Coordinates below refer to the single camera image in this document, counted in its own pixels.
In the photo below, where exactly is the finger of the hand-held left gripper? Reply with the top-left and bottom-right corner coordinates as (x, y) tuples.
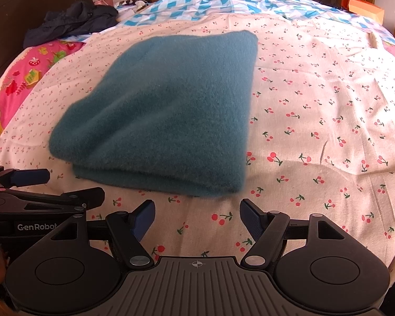
(0, 165), (51, 189)
(20, 186), (105, 213)

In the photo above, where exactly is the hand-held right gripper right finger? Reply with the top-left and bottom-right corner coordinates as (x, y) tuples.
(240, 198), (347, 268)

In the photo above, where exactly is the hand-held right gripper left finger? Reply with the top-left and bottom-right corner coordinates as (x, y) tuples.
(48, 199), (156, 269)

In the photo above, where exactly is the teal fuzzy sweater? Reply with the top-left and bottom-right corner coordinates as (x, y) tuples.
(49, 29), (259, 199)

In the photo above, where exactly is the pink cartoon print sheet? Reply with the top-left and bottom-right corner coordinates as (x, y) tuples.
(0, 38), (86, 151)

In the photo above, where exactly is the cherry print bed sheet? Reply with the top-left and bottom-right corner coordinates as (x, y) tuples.
(0, 14), (395, 270)

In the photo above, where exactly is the dark navy jacket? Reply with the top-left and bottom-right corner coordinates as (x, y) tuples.
(23, 1), (119, 48)

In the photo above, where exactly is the dark wooden headboard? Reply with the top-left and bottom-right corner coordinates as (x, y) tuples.
(0, 0), (93, 97)

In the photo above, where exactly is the blue white checked quilt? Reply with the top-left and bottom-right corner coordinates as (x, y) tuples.
(115, 0), (395, 53)

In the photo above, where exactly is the orange box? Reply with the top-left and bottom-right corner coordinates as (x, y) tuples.
(342, 0), (385, 24)

